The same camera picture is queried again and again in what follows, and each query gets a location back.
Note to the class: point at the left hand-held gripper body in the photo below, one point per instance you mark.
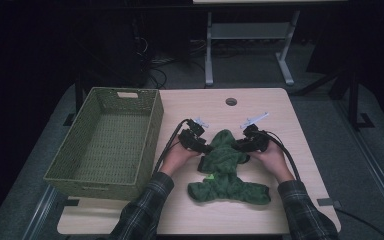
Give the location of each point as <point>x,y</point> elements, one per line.
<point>191,138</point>

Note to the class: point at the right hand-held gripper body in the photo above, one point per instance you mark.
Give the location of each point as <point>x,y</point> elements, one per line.
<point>258,141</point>

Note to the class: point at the green fleece garment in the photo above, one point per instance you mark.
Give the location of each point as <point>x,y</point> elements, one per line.
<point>223,166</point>

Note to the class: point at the green woven basket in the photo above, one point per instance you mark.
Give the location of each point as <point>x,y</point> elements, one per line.
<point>86,156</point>

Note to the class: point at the person's left hand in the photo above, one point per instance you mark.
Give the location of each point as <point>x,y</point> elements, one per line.
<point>176,158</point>

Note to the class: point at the person's right hand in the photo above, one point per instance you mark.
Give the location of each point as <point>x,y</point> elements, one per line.
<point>276,163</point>

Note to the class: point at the grey tape strip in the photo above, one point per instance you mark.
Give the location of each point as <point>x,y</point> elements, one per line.
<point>326,202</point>

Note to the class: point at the black metal stand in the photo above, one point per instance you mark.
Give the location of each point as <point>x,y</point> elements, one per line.
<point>353,100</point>

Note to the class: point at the dark cabinet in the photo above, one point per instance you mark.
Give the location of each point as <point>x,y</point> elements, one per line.
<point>120,60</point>

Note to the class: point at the aluminium rail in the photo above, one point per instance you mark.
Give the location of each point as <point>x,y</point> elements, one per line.
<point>41,210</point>
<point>373,156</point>

